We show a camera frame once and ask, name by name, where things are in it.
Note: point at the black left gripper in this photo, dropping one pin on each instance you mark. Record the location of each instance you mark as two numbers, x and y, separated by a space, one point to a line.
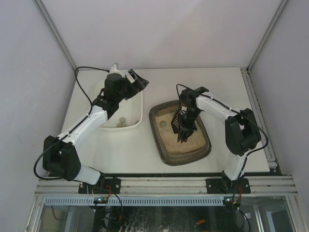
133 85

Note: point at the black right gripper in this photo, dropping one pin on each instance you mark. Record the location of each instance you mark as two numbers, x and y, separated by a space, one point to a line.
184 125

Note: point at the dark brown litter box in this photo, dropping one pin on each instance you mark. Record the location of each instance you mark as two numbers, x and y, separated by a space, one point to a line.
171 152

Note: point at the black litter scoop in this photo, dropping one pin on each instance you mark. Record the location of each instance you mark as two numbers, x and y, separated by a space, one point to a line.
177 122

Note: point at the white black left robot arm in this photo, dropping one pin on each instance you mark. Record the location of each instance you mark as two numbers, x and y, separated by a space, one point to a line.
60 154

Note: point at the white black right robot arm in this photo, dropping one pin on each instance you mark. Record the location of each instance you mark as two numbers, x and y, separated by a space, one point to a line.
242 134

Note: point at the white plastic tub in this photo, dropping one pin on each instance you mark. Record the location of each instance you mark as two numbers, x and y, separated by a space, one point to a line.
130 110

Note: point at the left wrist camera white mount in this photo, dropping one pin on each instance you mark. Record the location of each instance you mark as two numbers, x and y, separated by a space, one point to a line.
115 69

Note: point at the aluminium front rail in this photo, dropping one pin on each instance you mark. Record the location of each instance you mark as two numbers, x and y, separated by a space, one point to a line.
157 186

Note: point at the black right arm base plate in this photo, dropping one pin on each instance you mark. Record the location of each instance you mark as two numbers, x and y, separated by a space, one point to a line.
225 186

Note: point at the aluminium frame post left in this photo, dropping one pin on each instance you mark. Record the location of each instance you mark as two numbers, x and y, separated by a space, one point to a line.
54 31

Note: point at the aluminium frame post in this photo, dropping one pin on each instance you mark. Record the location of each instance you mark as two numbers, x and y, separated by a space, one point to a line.
54 31
280 9

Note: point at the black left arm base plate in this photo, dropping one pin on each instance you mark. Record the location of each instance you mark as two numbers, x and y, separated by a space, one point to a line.
108 185

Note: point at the grey slotted cable duct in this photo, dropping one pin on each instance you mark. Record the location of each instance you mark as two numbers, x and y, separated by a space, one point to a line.
137 201

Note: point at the aluminium frame post right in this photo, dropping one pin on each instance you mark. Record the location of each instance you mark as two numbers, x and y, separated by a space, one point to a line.
280 9

